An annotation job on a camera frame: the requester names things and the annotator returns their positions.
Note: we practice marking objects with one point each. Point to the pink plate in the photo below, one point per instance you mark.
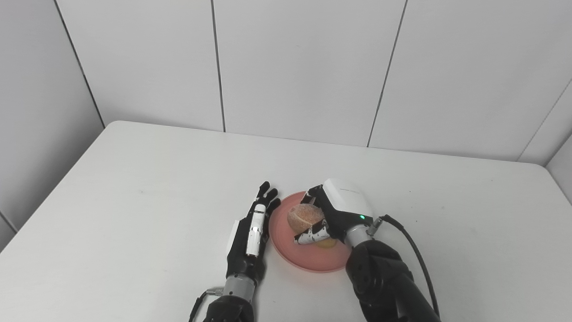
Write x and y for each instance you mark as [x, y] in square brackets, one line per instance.
[308, 257]

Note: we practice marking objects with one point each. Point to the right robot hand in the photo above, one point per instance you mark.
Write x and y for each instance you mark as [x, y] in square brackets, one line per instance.
[339, 210]

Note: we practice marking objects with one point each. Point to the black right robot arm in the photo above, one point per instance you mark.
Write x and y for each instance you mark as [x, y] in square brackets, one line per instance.
[384, 281]

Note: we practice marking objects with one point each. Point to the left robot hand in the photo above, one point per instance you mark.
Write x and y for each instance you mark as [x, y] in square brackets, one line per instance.
[250, 237]

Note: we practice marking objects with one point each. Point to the bread roll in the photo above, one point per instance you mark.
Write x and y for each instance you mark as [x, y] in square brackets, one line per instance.
[304, 216]

